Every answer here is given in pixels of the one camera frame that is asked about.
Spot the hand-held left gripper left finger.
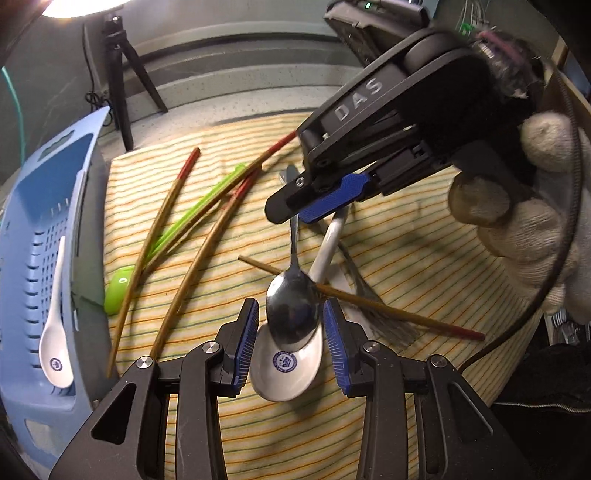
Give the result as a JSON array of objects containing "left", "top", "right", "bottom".
[{"left": 48, "top": 298, "right": 260, "bottom": 480}]

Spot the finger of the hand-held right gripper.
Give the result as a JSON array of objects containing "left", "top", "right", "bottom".
[{"left": 265, "top": 172, "right": 372, "bottom": 225}]

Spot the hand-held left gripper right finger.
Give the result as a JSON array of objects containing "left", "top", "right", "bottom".
[{"left": 323, "top": 298, "right": 536, "bottom": 480}]

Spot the white ceramic spoon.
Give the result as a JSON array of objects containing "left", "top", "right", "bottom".
[
  {"left": 249, "top": 203, "right": 349, "bottom": 402},
  {"left": 38, "top": 235, "right": 75, "bottom": 388}
]

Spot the metal spoon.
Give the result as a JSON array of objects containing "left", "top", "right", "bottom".
[{"left": 266, "top": 165, "right": 322, "bottom": 352}]

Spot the metal fork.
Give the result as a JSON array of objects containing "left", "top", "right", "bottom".
[{"left": 332, "top": 240, "right": 421, "bottom": 349}]

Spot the red-tipped wooden chopstick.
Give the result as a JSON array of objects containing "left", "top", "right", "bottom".
[
  {"left": 139, "top": 130, "right": 298, "bottom": 278},
  {"left": 150, "top": 174, "right": 257, "bottom": 361},
  {"left": 105, "top": 147, "right": 201, "bottom": 378},
  {"left": 238, "top": 255, "right": 486, "bottom": 342}
]

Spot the blue plastic basket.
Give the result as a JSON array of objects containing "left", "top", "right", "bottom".
[{"left": 0, "top": 105, "right": 114, "bottom": 472}]

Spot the person's right hand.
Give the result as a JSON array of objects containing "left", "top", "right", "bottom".
[{"left": 448, "top": 111, "right": 591, "bottom": 315}]

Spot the black device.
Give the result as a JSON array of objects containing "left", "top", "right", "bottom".
[{"left": 323, "top": 0, "right": 430, "bottom": 65}]

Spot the striped yellow cloth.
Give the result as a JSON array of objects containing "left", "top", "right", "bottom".
[{"left": 102, "top": 111, "right": 546, "bottom": 480}]

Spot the green plastic spoon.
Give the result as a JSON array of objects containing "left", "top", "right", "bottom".
[{"left": 104, "top": 162, "right": 247, "bottom": 317}]

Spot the person's black clothing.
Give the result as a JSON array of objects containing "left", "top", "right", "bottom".
[{"left": 489, "top": 342, "right": 591, "bottom": 480}]

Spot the black tripod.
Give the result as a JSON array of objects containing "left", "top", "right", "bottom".
[{"left": 99, "top": 14, "right": 169, "bottom": 153}]

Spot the thick black cable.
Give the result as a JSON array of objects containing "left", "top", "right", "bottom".
[{"left": 455, "top": 69, "right": 583, "bottom": 374}]

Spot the thin black cable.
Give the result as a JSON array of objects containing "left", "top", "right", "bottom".
[{"left": 83, "top": 23, "right": 114, "bottom": 125}]

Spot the green cable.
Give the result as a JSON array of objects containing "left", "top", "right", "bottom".
[{"left": 0, "top": 65, "right": 26, "bottom": 176}]

